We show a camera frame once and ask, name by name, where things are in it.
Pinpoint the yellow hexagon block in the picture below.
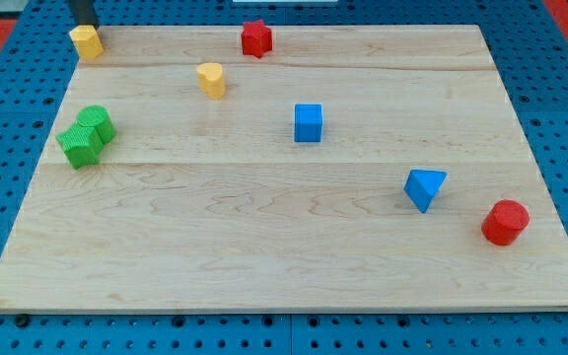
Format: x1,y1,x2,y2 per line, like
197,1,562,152
69,25,104,60

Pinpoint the yellow heart block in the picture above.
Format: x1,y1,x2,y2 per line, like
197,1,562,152
196,62,226,100

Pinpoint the blue cube block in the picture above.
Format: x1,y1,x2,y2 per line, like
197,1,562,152
294,104,323,143

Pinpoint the wooden board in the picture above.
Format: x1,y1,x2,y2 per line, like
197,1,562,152
0,25,568,315

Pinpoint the blue triangle block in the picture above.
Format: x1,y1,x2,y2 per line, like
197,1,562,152
403,170,448,213

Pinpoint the red star block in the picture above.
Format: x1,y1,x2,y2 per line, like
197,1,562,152
241,20,273,58

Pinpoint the green cylinder block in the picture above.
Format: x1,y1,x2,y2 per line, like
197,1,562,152
76,105,116,144

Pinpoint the green star block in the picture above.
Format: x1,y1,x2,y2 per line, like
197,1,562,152
56,123,104,170

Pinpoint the red cylinder block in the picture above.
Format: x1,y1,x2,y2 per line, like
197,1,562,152
481,199,531,246

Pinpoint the black pusher rod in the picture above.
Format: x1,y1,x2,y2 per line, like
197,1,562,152
67,0,100,29

